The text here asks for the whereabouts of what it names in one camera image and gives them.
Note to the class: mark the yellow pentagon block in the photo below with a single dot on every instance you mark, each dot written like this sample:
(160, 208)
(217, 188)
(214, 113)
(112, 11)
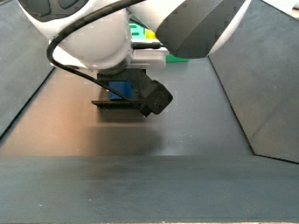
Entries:
(149, 34)

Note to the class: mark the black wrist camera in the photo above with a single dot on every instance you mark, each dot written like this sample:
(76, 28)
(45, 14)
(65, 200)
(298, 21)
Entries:
(153, 93)

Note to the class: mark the green shape sorter board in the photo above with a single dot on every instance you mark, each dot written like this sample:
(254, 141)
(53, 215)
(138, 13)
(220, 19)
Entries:
(138, 33)

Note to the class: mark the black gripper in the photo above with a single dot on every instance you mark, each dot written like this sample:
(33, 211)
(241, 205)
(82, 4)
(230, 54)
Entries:
(124, 74)

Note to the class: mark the blue hexagon prism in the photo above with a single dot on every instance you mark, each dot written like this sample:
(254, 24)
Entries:
(124, 87)

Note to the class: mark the black curved stand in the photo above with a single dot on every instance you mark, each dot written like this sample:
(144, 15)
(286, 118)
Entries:
(104, 102)

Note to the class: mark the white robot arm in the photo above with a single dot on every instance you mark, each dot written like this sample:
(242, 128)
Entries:
(190, 27)

